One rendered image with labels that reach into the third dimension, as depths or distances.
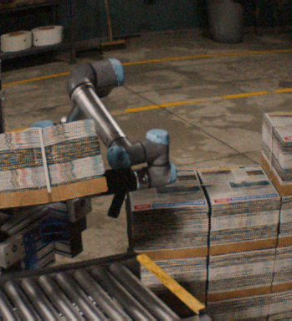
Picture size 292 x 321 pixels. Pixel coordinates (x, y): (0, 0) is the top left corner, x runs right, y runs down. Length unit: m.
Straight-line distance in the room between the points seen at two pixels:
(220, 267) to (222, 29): 7.09
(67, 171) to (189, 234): 0.73
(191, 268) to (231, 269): 0.17
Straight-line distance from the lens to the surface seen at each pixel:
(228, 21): 9.83
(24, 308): 2.26
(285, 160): 2.89
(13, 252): 2.76
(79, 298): 2.31
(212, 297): 3.07
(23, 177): 2.29
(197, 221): 2.89
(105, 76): 2.80
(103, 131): 2.61
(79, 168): 2.35
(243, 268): 3.03
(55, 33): 8.82
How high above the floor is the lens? 1.98
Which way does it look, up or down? 20 degrees down
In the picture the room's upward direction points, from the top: 1 degrees counter-clockwise
